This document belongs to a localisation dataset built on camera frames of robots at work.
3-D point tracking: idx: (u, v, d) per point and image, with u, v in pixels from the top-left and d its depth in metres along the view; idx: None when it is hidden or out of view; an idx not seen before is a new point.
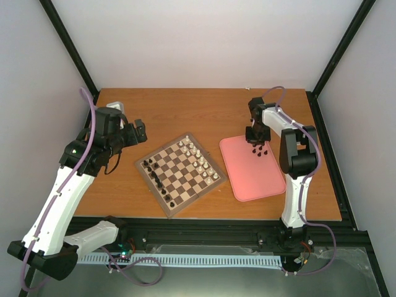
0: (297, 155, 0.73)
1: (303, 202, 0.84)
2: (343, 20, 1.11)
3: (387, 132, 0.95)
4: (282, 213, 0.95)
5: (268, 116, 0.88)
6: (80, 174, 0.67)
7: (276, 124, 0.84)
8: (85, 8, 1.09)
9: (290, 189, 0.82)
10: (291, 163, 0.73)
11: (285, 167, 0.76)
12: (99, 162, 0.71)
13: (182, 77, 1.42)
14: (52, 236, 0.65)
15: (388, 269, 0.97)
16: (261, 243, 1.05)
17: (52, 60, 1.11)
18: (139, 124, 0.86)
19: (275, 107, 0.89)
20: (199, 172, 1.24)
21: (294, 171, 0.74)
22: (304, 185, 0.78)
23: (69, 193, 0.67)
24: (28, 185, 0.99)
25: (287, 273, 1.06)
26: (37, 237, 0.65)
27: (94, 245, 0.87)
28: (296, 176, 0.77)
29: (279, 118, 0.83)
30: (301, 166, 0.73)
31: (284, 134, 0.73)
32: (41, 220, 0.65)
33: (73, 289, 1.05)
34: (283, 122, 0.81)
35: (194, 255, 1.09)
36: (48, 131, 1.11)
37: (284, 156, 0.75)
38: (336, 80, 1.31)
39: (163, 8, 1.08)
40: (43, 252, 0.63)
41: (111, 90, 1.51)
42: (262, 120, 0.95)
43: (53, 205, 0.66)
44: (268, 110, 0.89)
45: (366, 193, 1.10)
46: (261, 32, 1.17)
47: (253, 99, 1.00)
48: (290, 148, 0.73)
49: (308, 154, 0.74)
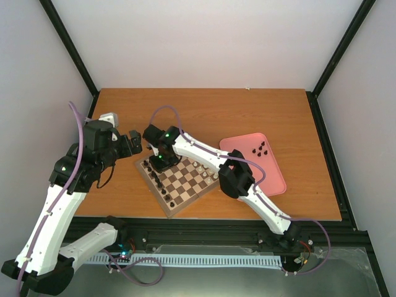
0: (237, 179, 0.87)
1: (271, 205, 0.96)
2: (343, 20, 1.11)
3: (388, 131, 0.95)
4: (270, 228, 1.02)
5: (185, 150, 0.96)
6: (70, 192, 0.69)
7: (200, 157, 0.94)
8: (85, 9, 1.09)
9: (254, 205, 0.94)
10: (241, 189, 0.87)
11: (234, 192, 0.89)
12: (89, 178, 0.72)
13: (182, 77, 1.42)
14: (44, 255, 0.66)
15: (388, 269, 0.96)
16: (261, 243, 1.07)
17: (52, 61, 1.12)
18: (133, 135, 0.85)
19: (182, 134, 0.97)
20: (199, 172, 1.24)
21: (244, 190, 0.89)
22: (257, 193, 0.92)
23: (60, 213, 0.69)
24: (29, 185, 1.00)
25: (287, 273, 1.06)
26: (29, 257, 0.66)
27: (94, 250, 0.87)
28: (247, 192, 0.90)
29: (198, 151, 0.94)
30: (244, 185, 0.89)
31: (221, 174, 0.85)
32: (33, 240, 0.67)
33: (73, 289, 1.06)
34: (208, 156, 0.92)
35: (194, 255, 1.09)
36: (48, 132, 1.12)
37: (229, 185, 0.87)
38: (336, 80, 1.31)
39: (163, 8, 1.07)
40: (36, 271, 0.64)
41: (111, 90, 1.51)
42: (172, 149, 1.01)
43: (44, 224, 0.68)
44: (180, 143, 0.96)
45: (366, 193, 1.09)
46: (262, 33, 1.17)
47: (146, 131, 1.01)
48: (231, 177, 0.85)
49: (242, 171, 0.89)
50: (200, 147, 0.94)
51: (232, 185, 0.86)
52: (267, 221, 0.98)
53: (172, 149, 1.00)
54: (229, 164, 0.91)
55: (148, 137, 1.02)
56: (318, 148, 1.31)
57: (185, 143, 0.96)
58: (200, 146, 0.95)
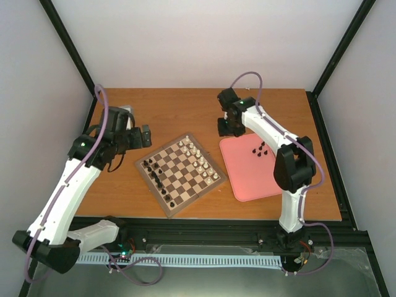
0: (296, 169, 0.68)
1: (302, 210, 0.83)
2: (343, 20, 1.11)
3: (388, 131, 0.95)
4: (279, 218, 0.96)
5: (252, 122, 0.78)
6: (88, 165, 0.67)
7: (265, 135, 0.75)
8: (85, 8, 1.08)
9: (289, 200, 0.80)
10: (292, 177, 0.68)
11: (284, 182, 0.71)
12: (106, 156, 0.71)
13: (182, 76, 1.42)
14: (58, 225, 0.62)
15: (388, 269, 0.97)
16: (261, 243, 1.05)
17: (52, 60, 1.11)
18: (145, 129, 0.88)
19: (256, 106, 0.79)
20: (199, 172, 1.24)
21: (295, 184, 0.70)
22: (302, 197, 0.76)
23: (77, 184, 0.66)
24: (28, 185, 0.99)
25: (287, 273, 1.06)
26: (43, 226, 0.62)
27: (95, 242, 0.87)
28: (295, 191, 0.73)
29: (268, 126, 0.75)
30: (301, 179, 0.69)
31: (281, 153, 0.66)
32: (48, 209, 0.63)
33: (73, 290, 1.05)
34: (273, 133, 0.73)
35: (194, 255, 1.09)
36: (48, 132, 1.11)
37: (283, 172, 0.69)
38: (336, 80, 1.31)
39: (163, 8, 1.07)
40: (47, 241, 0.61)
41: (110, 90, 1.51)
42: (240, 120, 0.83)
43: (60, 195, 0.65)
44: (249, 112, 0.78)
45: (366, 193, 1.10)
46: (262, 32, 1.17)
47: (224, 92, 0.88)
48: (289, 163, 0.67)
49: (304, 166, 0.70)
50: (271, 122, 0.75)
51: (284, 169, 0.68)
52: (284, 216, 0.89)
53: (241, 119, 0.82)
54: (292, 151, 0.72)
55: (221, 101, 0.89)
56: (318, 148, 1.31)
57: (255, 114, 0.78)
58: (271, 122, 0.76)
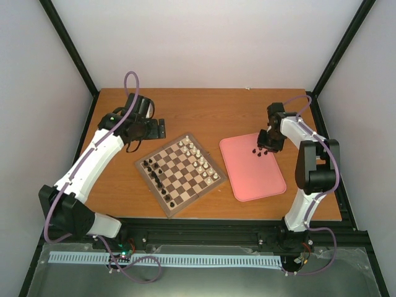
0: (315, 169, 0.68)
1: (310, 213, 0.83)
2: (343, 20, 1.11)
3: (388, 130, 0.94)
4: (286, 215, 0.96)
5: (289, 125, 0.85)
6: (116, 135, 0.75)
7: (295, 135, 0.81)
8: (85, 8, 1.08)
9: (301, 200, 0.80)
10: (308, 179, 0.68)
11: (301, 182, 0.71)
12: (130, 132, 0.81)
13: (182, 76, 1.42)
14: (84, 182, 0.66)
15: (389, 268, 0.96)
16: (261, 243, 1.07)
17: (51, 60, 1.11)
18: None
19: (296, 116, 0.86)
20: (199, 172, 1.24)
21: (310, 187, 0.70)
22: (315, 202, 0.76)
23: (104, 150, 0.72)
24: (28, 185, 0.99)
25: (287, 273, 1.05)
26: (70, 180, 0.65)
27: (103, 230, 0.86)
28: (309, 193, 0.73)
29: (299, 128, 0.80)
30: (318, 183, 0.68)
31: (303, 146, 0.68)
32: (76, 166, 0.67)
33: (72, 290, 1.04)
34: (302, 132, 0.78)
35: (194, 255, 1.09)
36: (47, 131, 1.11)
37: (302, 169, 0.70)
38: (336, 81, 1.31)
39: (163, 8, 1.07)
40: (74, 193, 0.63)
41: (110, 91, 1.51)
42: (279, 129, 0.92)
43: (88, 156, 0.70)
44: (288, 119, 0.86)
45: (366, 193, 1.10)
46: (262, 32, 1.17)
47: (273, 104, 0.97)
48: (309, 161, 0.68)
49: (328, 170, 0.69)
50: (304, 126, 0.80)
51: (304, 168, 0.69)
52: (291, 214, 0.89)
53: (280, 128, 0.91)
54: (319, 154, 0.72)
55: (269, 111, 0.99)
56: None
57: (292, 120, 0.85)
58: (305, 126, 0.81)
